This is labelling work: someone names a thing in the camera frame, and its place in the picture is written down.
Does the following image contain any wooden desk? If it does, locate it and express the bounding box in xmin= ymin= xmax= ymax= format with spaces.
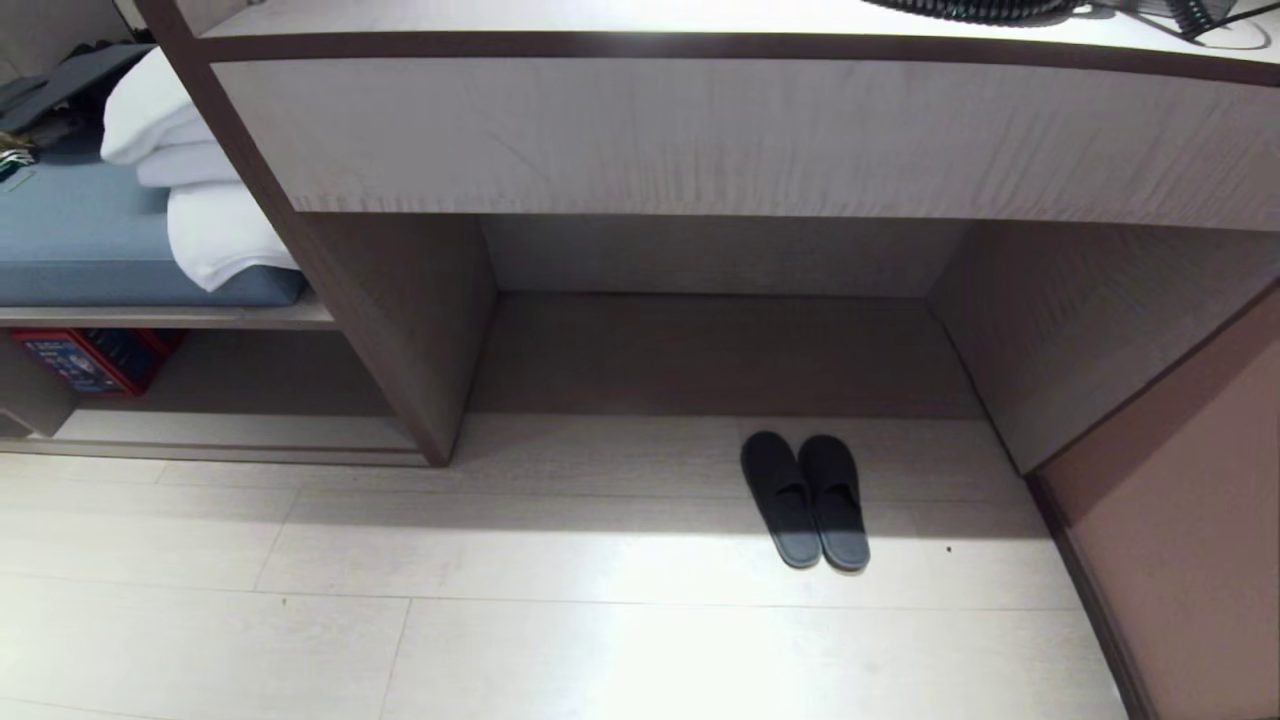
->
xmin=0 ymin=0 xmax=1280 ymax=476

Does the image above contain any dark grey bag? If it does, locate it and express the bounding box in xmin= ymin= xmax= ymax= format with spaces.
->
xmin=0 ymin=43 xmax=157 ymax=151

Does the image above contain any red printed box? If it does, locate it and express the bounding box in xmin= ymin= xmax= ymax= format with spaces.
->
xmin=10 ymin=328 xmax=185 ymax=398

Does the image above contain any black coiled cable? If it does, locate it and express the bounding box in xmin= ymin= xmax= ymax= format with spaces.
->
xmin=862 ymin=0 xmax=1113 ymax=26

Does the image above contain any black slipper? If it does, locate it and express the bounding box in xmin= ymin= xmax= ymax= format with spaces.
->
xmin=740 ymin=431 xmax=823 ymax=570
xmin=798 ymin=434 xmax=871 ymax=573

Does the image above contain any white folded towel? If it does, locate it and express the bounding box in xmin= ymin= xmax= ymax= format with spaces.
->
xmin=100 ymin=46 xmax=302 ymax=293

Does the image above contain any blue-grey seat cushion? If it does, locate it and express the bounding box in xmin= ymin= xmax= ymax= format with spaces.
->
xmin=0 ymin=133 xmax=308 ymax=308

